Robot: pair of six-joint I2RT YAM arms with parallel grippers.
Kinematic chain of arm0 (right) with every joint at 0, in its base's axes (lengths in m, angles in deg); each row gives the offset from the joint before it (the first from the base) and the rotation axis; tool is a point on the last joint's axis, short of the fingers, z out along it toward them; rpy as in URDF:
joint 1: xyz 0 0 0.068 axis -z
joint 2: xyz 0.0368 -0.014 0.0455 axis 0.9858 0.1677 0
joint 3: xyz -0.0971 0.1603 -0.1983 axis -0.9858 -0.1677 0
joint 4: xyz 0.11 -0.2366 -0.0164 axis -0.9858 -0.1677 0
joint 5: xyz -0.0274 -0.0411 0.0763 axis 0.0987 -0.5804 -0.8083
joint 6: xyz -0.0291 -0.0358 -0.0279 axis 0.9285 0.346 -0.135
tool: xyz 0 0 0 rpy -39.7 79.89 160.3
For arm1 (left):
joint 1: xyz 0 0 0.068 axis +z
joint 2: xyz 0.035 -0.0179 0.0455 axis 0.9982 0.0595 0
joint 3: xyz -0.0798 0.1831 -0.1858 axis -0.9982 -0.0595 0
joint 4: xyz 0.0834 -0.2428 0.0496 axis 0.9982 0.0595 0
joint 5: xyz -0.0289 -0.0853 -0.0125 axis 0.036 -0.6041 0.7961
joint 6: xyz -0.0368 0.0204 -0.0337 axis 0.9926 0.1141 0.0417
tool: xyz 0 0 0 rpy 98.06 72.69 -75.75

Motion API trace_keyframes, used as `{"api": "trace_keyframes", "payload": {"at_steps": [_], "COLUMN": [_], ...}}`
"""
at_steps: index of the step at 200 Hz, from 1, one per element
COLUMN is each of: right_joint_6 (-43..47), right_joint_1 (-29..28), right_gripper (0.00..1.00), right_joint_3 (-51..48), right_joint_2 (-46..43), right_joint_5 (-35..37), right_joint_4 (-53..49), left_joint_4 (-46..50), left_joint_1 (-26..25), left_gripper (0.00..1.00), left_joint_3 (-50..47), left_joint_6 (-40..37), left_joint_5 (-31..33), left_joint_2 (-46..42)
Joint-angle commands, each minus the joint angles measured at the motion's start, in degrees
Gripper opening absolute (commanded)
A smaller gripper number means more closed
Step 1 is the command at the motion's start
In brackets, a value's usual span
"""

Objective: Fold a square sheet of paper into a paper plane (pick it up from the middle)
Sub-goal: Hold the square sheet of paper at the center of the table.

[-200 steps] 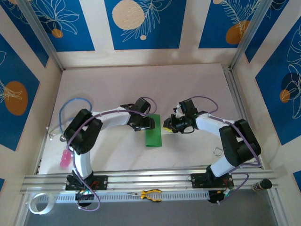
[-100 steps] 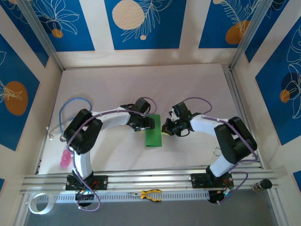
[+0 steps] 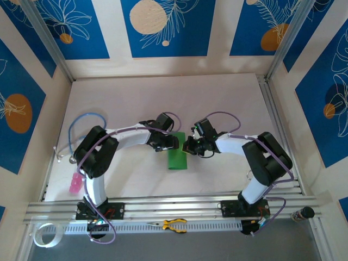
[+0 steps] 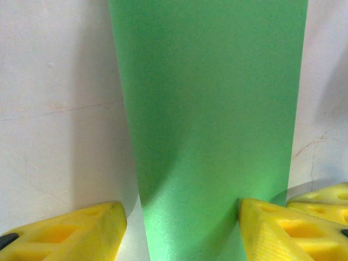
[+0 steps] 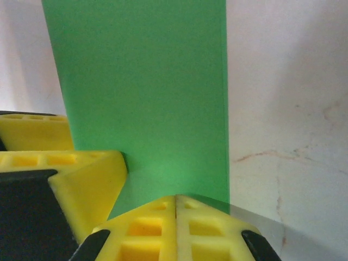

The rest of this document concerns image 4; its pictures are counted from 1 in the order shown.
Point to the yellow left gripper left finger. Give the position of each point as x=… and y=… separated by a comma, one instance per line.
x=68, y=236

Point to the green paper sheet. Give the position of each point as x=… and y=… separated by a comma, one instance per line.
x=206, y=108

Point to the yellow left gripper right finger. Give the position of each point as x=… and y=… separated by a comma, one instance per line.
x=285, y=239

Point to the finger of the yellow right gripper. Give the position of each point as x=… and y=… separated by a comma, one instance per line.
x=329, y=194
x=326, y=213

